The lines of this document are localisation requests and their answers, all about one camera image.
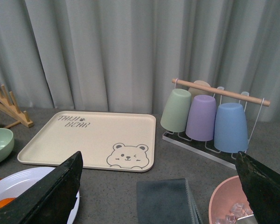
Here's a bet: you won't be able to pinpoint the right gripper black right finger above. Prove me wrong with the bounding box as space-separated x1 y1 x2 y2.
235 152 280 224

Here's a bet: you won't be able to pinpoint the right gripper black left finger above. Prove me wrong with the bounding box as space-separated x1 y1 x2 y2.
0 151 83 224

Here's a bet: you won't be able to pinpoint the white round plate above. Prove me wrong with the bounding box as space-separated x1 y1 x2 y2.
0 167 79 224

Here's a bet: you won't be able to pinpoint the orange mandarin fruit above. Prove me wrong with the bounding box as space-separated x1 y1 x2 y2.
0 197 15 208

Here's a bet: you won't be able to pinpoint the ice cubes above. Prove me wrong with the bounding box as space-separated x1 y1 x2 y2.
215 203 253 224

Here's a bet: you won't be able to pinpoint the pink bowl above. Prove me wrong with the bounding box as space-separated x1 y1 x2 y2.
209 176 257 224

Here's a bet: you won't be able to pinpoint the blue plastic cup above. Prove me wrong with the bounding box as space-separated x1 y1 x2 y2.
214 103 248 153

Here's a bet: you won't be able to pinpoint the green bowl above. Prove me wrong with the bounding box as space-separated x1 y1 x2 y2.
0 128 14 162

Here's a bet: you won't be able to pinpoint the beige bear tray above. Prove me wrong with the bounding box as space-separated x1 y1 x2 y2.
17 111 156 172

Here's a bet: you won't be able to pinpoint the purple plastic cup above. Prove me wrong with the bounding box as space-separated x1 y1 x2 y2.
186 95 217 141

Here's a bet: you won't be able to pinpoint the dark grey folded cloth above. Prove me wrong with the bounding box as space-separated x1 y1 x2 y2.
136 178 202 224

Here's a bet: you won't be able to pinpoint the wooden dish rack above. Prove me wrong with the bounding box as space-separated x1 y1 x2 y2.
0 84 34 129

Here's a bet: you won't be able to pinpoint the beige plastic cup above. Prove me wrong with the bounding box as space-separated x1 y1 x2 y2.
188 80 211 101

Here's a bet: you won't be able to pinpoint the green plastic cup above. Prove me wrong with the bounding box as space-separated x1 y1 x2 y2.
161 89 191 133

